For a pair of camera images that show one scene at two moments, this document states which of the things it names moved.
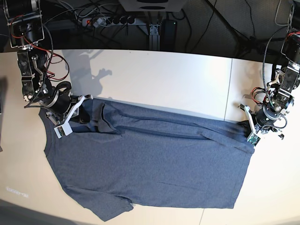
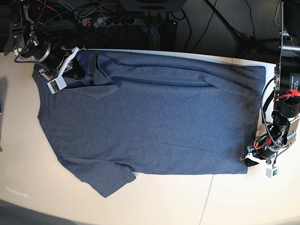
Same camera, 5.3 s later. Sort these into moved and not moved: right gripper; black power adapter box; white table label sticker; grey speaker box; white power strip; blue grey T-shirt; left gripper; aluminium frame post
Moved: right gripper; left gripper; blue grey T-shirt
Not moved: grey speaker box; black power adapter box; white table label sticker; aluminium frame post; white power strip
